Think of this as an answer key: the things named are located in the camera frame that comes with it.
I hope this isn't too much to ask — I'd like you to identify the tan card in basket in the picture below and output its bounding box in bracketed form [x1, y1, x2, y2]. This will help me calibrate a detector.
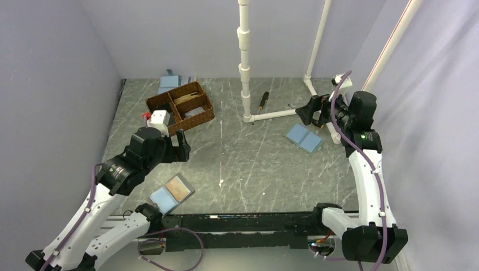
[173, 92, 199, 105]

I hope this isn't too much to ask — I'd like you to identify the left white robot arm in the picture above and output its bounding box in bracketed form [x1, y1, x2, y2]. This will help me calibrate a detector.
[25, 127, 191, 270]

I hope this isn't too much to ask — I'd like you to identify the white pvc pipe frame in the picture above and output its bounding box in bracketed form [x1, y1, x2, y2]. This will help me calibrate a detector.
[237, 0, 424, 145]

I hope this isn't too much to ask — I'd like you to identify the blue orange card holder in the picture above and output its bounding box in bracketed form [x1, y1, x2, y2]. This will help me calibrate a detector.
[150, 173, 195, 216]

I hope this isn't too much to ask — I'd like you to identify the brown wicker divided basket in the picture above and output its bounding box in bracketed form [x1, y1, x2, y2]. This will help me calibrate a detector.
[146, 81, 215, 136]

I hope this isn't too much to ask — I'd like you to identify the blue card holder at back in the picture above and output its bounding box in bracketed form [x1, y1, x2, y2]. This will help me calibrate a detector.
[158, 69, 198, 94]

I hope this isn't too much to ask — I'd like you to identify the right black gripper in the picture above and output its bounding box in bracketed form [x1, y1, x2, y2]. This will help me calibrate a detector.
[295, 88, 353, 129]

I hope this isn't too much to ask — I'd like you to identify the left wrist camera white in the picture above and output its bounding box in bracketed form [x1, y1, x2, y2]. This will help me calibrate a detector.
[142, 110, 170, 137]

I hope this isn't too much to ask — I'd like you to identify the blue open card holder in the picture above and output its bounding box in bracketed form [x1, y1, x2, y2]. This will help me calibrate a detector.
[285, 124, 324, 155]

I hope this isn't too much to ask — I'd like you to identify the black orange screwdriver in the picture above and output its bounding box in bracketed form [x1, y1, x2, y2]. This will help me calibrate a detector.
[258, 91, 269, 111]

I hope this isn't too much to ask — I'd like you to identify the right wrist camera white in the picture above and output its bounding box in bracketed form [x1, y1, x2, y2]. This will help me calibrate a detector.
[332, 73, 352, 96]

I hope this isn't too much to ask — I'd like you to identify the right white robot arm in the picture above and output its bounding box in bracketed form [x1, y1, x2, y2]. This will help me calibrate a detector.
[295, 91, 408, 264]

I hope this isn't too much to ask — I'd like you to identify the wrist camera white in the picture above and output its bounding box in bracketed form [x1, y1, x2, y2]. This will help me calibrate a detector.
[332, 73, 352, 96]
[142, 110, 170, 137]

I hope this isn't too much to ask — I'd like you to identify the black item in basket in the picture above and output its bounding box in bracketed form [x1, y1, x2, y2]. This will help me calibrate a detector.
[159, 103, 181, 125]

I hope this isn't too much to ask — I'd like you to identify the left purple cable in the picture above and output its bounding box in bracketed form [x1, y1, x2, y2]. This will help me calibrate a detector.
[39, 163, 109, 271]

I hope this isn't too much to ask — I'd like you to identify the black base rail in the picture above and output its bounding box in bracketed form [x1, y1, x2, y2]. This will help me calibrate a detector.
[141, 211, 330, 252]

